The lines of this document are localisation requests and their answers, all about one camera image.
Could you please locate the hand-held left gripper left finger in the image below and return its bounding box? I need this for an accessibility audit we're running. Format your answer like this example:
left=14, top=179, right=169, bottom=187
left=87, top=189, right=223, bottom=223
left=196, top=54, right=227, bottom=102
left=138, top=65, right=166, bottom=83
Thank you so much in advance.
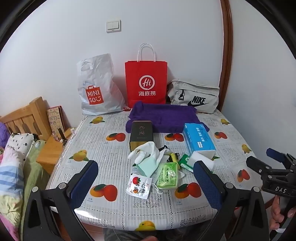
left=22, top=160, right=99, bottom=241

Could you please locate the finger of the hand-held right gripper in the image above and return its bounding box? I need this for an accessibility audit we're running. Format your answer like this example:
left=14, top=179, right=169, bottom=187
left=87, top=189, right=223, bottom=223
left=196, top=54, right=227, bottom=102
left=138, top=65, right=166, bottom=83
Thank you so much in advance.
left=266, top=148, right=296, bottom=170
left=246, top=156, right=274, bottom=178

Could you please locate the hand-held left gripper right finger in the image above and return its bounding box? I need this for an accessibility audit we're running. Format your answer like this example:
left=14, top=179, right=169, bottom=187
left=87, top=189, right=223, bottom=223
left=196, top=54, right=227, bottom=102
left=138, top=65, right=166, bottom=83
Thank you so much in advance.
left=194, top=160, right=270, bottom=241

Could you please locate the white sponge block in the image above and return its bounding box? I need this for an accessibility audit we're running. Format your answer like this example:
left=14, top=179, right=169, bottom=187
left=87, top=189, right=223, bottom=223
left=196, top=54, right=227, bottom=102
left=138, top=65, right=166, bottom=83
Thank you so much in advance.
left=188, top=151, right=215, bottom=172

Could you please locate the dark green wipe packet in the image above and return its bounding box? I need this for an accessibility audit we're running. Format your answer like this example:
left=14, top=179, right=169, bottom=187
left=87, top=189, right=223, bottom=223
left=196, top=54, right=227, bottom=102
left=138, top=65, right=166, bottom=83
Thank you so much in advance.
left=179, top=154, right=194, bottom=173

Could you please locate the light green tissue pack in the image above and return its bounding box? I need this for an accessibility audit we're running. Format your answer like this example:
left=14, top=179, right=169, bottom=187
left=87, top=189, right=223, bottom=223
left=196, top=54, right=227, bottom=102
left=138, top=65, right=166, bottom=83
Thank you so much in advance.
left=156, top=162, right=180, bottom=191

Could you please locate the mint green cloth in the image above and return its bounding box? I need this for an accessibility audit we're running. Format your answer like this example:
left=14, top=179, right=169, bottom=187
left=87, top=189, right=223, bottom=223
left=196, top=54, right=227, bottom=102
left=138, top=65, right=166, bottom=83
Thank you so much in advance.
left=138, top=158, right=160, bottom=178

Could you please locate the white glove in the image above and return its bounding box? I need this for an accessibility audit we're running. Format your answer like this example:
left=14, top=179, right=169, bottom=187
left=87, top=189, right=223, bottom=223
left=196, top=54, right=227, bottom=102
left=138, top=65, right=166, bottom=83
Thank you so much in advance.
left=128, top=141, right=160, bottom=165

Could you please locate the person's right hand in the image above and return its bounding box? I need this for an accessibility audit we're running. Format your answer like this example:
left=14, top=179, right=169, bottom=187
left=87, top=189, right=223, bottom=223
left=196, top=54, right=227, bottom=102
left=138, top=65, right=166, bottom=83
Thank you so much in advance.
left=270, top=197, right=287, bottom=230

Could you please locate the wooden nightstand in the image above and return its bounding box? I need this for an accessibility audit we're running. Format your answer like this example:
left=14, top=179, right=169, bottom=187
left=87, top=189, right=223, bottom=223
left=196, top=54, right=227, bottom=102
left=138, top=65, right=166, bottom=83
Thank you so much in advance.
left=36, top=127, right=77, bottom=175

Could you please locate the blue tissue pack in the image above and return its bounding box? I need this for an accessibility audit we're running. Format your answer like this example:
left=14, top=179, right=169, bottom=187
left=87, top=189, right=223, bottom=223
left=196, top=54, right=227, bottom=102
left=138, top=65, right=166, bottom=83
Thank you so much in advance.
left=183, top=123, right=216, bottom=156

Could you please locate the green bed sheet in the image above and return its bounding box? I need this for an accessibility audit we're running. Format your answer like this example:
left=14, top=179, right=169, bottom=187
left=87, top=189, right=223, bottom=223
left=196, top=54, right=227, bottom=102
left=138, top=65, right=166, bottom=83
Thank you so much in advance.
left=20, top=142, right=51, bottom=232

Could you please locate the dark small bottle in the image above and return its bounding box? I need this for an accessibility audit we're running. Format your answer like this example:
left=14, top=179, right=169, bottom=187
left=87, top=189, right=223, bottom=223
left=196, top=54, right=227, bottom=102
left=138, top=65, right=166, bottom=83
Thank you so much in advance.
left=58, top=127, right=68, bottom=142

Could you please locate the white tomato print sachet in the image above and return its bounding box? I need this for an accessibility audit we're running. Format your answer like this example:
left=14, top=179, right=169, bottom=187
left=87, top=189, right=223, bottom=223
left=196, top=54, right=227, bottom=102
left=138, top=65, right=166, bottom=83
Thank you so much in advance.
left=126, top=173, right=152, bottom=200

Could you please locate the patterned notebook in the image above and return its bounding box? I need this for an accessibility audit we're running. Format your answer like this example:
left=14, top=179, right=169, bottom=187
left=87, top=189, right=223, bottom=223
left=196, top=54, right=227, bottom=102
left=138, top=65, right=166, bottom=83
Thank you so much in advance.
left=46, top=106, right=65, bottom=139

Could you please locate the striped quilt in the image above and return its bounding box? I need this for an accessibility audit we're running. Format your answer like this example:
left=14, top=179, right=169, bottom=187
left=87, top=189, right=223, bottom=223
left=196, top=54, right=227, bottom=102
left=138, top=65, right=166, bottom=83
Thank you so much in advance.
left=0, top=147, right=29, bottom=234

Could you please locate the dark tea tin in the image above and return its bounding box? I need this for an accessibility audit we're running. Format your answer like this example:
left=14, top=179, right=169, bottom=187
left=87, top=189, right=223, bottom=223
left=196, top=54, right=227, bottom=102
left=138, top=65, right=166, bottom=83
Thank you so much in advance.
left=129, top=120, right=155, bottom=151

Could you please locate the floral pillow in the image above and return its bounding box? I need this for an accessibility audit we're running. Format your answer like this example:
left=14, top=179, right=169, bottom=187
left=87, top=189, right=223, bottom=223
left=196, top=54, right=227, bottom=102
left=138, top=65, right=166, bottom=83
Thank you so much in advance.
left=5, top=133, right=36, bottom=161

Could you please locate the purple towel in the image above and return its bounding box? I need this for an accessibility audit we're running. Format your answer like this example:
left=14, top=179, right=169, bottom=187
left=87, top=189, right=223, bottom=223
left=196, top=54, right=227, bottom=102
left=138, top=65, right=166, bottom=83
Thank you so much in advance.
left=125, top=101, right=210, bottom=133

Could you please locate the wooden headboard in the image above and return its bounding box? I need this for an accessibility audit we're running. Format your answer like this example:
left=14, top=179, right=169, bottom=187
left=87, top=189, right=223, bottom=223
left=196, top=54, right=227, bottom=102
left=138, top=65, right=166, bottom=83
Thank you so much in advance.
left=0, top=97, right=53, bottom=141

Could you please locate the light grey waist bag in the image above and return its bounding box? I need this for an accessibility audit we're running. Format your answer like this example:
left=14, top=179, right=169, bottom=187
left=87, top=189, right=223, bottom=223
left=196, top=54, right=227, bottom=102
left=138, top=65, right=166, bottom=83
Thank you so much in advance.
left=167, top=79, right=220, bottom=114

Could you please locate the purple plush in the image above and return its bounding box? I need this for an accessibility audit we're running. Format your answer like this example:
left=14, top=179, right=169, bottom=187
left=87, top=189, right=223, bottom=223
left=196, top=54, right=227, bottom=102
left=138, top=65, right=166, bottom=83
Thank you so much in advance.
left=0, top=121, right=11, bottom=149

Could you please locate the white plastic shopping bag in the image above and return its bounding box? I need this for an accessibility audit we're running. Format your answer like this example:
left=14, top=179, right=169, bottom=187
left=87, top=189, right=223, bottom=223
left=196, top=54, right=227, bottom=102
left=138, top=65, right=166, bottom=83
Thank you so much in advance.
left=77, top=53, right=126, bottom=116

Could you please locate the red paper bag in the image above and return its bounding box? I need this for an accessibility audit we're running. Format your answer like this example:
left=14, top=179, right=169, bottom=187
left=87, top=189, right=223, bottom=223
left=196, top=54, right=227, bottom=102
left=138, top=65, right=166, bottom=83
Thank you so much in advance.
left=125, top=43, right=168, bottom=108

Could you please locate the brown wooden door frame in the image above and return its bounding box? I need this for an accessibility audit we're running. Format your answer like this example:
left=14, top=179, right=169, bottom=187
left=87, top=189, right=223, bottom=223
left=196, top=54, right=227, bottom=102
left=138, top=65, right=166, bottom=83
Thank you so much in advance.
left=218, top=0, right=233, bottom=112

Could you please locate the white light switch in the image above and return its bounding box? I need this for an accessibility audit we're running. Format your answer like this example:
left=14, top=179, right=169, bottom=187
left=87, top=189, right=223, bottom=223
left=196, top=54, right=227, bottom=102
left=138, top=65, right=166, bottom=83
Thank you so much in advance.
left=106, top=20, right=122, bottom=33

